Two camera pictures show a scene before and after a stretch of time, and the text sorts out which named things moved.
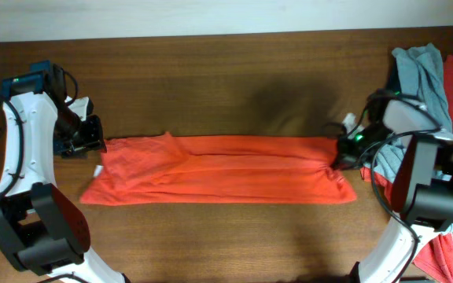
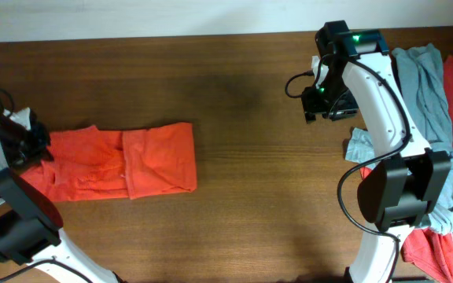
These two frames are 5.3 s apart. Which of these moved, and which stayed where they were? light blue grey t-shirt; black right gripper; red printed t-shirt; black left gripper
Moved: black right gripper; black left gripper
Stayed: light blue grey t-shirt; red printed t-shirt
